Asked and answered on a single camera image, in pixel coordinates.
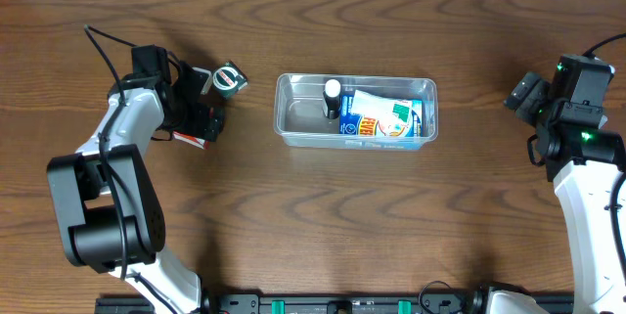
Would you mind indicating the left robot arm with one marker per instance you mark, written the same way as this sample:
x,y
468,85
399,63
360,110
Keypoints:
x,y
106,206

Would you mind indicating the clear plastic container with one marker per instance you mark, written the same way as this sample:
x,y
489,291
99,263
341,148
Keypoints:
x,y
299,118

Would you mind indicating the black bottle white cap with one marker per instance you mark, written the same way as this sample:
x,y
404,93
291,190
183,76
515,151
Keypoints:
x,y
332,100

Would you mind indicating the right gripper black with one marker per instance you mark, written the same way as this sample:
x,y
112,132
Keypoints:
x,y
526,97

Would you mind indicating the white green medicine box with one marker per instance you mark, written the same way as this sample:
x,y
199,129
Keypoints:
x,y
392,111

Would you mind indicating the green Zam-Buk box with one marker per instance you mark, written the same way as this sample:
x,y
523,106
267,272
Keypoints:
x,y
228,80

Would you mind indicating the blue Kool Fever box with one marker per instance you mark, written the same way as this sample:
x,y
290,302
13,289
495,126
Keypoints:
x,y
357,124

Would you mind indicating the red Panadol box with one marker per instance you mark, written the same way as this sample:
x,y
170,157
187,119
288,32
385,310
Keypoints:
x,y
192,140

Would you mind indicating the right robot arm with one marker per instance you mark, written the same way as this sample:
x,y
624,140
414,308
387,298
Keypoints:
x,y
586,166

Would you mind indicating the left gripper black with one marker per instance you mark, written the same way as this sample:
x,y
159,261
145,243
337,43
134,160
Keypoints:
x,y
201,121

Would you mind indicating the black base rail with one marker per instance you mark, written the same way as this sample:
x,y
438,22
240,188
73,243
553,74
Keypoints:
x,y
435,302

